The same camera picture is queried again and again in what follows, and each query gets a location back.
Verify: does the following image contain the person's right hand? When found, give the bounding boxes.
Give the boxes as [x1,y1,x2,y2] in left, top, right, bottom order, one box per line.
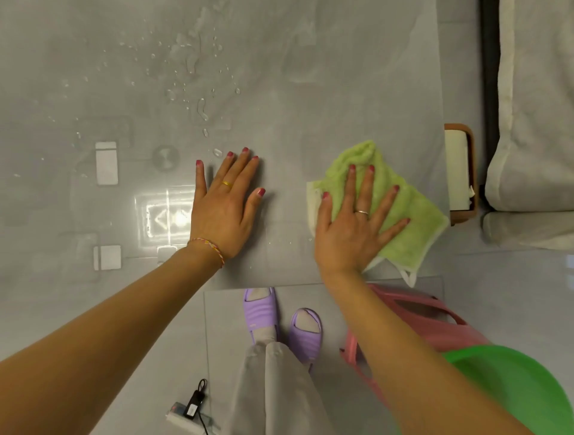
[314,164,411,275]

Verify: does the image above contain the person's left hand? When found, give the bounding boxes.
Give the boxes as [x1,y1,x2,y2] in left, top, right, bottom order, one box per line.
[189,147,266,262]

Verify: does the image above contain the green cleaning cloth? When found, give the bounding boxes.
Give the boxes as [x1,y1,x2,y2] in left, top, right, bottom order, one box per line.
[306,140,450,288]

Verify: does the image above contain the person's right forearm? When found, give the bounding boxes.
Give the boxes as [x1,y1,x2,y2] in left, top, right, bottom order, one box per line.
[322,267,534,435]

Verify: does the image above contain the person's left forearm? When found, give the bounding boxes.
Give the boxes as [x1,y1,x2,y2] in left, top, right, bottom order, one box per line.
[0,244,224,435]

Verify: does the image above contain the white paper tissue roll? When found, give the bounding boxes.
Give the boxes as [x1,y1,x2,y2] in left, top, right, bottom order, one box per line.
[444,129,475,212]

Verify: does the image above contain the brown tissue box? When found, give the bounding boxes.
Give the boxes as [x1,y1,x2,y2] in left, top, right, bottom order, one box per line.
[444,123,480,226]

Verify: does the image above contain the pink plastic stool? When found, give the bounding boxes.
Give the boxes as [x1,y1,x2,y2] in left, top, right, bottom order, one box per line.
[339,282,491,406]

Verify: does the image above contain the purple slipper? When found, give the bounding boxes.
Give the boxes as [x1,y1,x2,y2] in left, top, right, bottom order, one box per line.
[288,307,323,373]
[242,287,281,345]

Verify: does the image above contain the white bed cover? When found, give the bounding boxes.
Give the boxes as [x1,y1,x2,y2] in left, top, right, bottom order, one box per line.
[481,0,574,252]

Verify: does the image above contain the grey trousers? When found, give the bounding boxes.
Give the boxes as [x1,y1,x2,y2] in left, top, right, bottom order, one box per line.
[223,341,338,435]

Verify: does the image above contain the green plastic basin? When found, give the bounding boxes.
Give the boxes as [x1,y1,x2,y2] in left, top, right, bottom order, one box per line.
[442,344,572,435]

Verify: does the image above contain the black power adapter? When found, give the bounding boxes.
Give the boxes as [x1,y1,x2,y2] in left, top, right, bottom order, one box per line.
[184,379,209,420]

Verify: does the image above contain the white power strip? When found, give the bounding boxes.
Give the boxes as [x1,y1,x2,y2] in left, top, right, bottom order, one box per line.
[165,402,220,435]

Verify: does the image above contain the braided thread bracelet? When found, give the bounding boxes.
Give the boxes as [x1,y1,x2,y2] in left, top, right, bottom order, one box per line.
[187,238,225,269]

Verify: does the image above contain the black bed frame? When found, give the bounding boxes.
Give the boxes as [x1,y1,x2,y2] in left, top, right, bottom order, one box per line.
[479,0,501,211]

